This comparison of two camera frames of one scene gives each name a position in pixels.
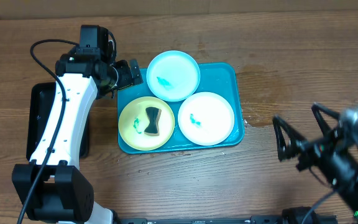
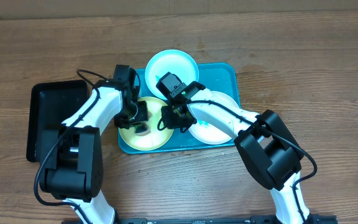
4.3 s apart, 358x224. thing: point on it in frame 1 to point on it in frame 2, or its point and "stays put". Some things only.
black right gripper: (322, 150) to (169, 122)
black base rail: (250, 219) stays put
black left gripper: (124, 79) to (139, 116)
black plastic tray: (41, 98) stays put
